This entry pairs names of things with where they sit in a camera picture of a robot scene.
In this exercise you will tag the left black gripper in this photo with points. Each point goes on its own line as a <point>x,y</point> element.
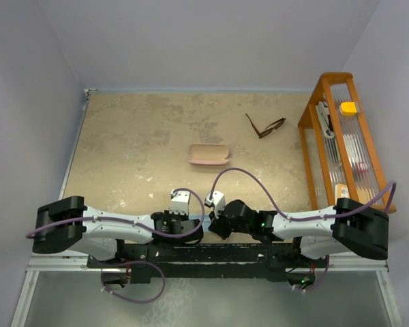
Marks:
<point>183,217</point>

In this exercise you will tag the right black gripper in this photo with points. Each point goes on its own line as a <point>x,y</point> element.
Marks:
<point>216,226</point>

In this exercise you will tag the pink glasses case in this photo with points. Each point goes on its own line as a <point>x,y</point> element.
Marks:
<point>209,154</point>

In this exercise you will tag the brown sunglasses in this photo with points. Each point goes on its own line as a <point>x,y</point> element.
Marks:
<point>269,129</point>

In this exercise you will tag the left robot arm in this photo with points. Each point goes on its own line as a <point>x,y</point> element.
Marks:
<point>69,224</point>

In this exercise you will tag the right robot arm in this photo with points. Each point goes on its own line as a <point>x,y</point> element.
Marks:
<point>347,226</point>

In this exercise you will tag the orange wooden shelf rack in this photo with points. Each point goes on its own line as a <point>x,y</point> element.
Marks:
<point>329,162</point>

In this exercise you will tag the white stapler tool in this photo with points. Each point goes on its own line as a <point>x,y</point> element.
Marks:
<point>324,117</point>

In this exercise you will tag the yellow tape measure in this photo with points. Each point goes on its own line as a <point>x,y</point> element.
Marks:
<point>349,108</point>

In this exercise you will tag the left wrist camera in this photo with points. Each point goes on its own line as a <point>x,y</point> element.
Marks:
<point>179,202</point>

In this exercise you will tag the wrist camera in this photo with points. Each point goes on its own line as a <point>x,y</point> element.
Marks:
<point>216,201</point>
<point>179,202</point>

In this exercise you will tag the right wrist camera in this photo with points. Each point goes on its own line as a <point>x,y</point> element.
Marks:
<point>216,201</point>

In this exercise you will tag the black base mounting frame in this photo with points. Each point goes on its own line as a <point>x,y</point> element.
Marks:
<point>275,262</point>

